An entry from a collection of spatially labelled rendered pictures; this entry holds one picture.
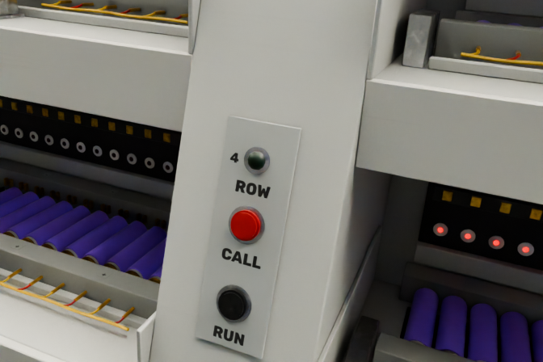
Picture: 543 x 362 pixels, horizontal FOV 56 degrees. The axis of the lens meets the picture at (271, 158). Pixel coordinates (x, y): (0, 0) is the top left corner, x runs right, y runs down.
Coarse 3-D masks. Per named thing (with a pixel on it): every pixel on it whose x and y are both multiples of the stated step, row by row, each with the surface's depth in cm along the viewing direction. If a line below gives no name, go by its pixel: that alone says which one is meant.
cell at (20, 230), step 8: (64, 200) 48; (48, 208) 47; (56, 208) 47; (64, 208) 47; (72, 208) 48; (32, 216) 45; (40, 216) 45; (48, 216) 46; (56, 216) 46; (24, 224) 44; (32, 224) 44; (40, 224) 45; (16, 232) 43; (24, 232) 43
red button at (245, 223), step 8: (240, 216) 26; (248, 216) 26; (256, 216) 26; (232, 224) 26; (240, 224) 26; (248, 224) 26; (256, 224) 26; (240, 232) 26; (248, 232) 26; (256, 232) 26; (248, 240) 26
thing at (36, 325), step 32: (32, 160) 54; (64, 160) 52; (160, 192) 49; (128, 224) 49; (0, 288) 39; (0, 320) 35; (32, 320) 36; (64, 320) 36; (96, 320) 36; (0, 352) 34; (32, 352) 33; (64, 352) 33; (96, 352) 33; (128, 352) 33
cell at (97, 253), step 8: (136, 224) 45; (120, 232) 43; (128, 232) 44; (136, 232) 44; (144, 232) 45; (112, 240) 42; (120, 240) 43; (128, 240) 43; (96, 248) 41; (104, 248) 41; (112, 248) 42; (120, 248) 42; (88, 256) 40; (96, 256) 40; (104, 256) 41; (112, 256) 41
